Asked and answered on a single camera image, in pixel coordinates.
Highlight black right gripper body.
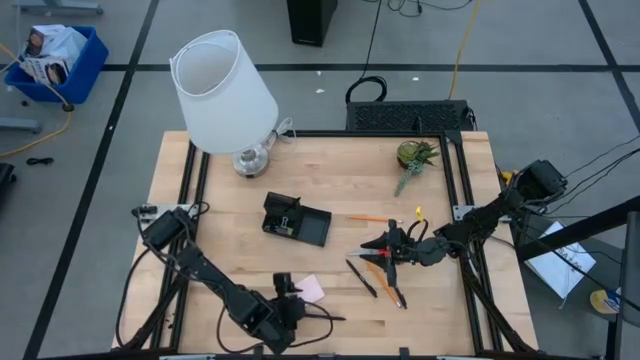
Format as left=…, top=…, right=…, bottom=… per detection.
left=387, top=219, right=419, bottom=289

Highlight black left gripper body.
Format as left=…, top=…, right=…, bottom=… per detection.
left=273, top=293, right=307, bottom=334

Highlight red handled scissors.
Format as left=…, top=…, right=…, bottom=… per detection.
left=348, top=248, right=392, bottom=260

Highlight pink sticky note pad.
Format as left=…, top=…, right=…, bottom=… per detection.
left=294, top=273, right=326, bottom=305

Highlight orange pencil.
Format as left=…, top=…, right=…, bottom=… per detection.
left=363, top=259, right=404, bottom=309
left=347, top=214, right=404, bottom=224

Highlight black mesh desk organizer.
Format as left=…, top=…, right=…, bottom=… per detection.
left=261, top=191, right=333, bottom=248

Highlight potted green succulent plant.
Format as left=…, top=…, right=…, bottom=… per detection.
left=393, top=139, right=441, bottom=199

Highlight black mesh computer case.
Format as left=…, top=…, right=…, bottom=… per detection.
left=344, top=98, right=476, bottom=133

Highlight white paper sheet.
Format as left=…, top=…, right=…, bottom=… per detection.
left=524, top=220, right=598, bottom=300

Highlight black diagonal beam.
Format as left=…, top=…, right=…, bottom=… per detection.
left=514, top=194, right=640, bottom=262

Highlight dark side table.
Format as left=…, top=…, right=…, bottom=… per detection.
left=514, top=209, right=622, bottom=321

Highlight white shade table lamp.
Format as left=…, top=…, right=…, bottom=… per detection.
left=168, top=28, right=281, bottom=179

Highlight black computer tower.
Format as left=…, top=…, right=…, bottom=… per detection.
left=285, top=0, right=339, bottom=48

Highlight blue plastic bin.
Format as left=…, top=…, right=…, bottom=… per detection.
left=3, top=24, right=110, bottom=106

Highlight grey metal stand foot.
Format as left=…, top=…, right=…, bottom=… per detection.
left=0, top=117, right=42, bottom=134
left=12, top=0, right=104, bottom=15

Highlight printed cardboard box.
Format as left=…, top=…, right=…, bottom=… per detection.
left=19, top=54, right=71, bottom=86

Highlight white cardboard box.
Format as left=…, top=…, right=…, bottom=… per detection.
left=22, top=23, right=89, bottom=66

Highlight black aluminium table frame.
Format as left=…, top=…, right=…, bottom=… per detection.
left=112, top=128, right=539, bottom=360

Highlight clear lamp power cord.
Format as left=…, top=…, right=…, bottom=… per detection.
left=269, top=116, right=298, bottom=151

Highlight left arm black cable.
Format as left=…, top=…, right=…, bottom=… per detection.
left=114, top=244, right=154, bottom=349

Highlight black power cable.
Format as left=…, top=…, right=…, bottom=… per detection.
left=344, top=0, right=389, bottom=105

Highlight yellow power cable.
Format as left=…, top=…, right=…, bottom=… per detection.
left=447, top=0, right=482, bottom=100

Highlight black upright post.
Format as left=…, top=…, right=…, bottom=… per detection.
left=607, top=209, right=640, bottom=360

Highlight black floor cable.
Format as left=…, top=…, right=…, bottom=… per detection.
left=362, top=0, right=474, bottom=17

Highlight yellow extension cord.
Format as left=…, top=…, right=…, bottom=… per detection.
left=0, top=42, right=76, bottom=159

